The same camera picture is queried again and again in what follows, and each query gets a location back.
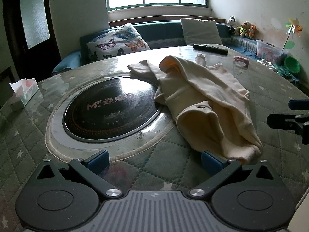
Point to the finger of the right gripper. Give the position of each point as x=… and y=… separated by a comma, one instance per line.
x=302, y=105
x=289, y=122

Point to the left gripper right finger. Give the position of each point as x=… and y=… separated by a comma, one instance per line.
x=220, y=170

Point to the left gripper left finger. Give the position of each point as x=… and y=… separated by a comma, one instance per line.
x=88, y=171

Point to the cream knit sweater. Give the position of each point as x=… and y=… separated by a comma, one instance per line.
x=209, y=106

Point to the green plastic bowl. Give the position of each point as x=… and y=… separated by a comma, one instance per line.
x=292, y=65

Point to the round black induction cooktop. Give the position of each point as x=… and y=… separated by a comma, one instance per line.
x=111, y=110

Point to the clear plastic storage box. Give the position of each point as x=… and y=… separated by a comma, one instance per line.
x=268, y=52

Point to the pink hair scrunchie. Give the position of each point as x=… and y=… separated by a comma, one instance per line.
x=241, y=61

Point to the colourful pinwheel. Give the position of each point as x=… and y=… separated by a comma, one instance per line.
x=294, y=28

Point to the orange plush toy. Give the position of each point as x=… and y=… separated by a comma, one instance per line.
x=251, y=31

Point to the brown plush toy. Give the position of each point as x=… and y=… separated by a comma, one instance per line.
x=244, y=29

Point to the tissue box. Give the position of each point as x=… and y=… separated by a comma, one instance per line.
x=24, y=90

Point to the black white plush toy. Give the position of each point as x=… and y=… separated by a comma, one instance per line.
x=232, y=24

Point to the black remote control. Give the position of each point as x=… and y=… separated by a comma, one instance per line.
x=211, y=49

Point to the plain grey pillow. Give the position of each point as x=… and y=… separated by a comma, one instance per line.
x=197, y=31

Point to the butterfly print pillow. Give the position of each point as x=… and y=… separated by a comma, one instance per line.
x=119, y=41

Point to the teal corner sofa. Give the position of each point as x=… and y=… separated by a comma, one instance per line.
x=157, y=34

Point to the dark door with glass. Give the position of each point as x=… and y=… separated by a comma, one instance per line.
x=31, y=38

